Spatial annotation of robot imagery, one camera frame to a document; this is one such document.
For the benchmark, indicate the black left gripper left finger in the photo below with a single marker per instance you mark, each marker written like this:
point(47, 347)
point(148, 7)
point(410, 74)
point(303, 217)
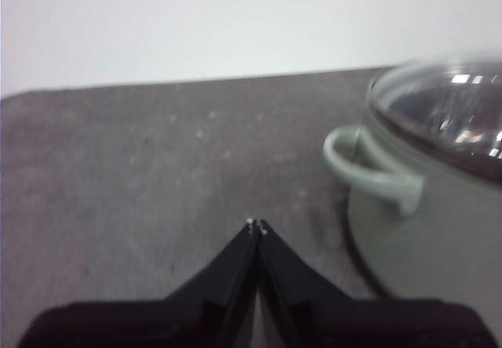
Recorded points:
point(196, 316)

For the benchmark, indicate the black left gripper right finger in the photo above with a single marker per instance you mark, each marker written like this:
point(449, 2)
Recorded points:
point(313, 316)

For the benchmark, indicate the glass lid with green knob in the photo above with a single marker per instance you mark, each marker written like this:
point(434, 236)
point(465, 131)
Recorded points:
point(443, 117)

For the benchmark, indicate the pale green electric steamer pot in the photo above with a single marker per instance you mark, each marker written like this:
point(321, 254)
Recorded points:
point(431, 230)

